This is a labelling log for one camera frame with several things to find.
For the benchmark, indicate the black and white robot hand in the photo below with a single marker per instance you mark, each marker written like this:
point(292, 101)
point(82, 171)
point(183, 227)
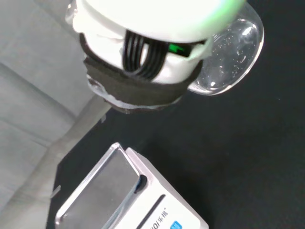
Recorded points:
point(147, 14)

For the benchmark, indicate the white electronic balance steel pan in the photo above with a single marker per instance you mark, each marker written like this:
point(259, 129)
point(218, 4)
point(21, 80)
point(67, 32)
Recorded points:
point(107, 190)

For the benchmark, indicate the grey tape piece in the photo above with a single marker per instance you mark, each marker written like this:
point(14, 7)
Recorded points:
point(55, 192)
point(103, 118)

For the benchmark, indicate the black table cloth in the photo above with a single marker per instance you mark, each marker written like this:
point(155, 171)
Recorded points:
point(238, 143)

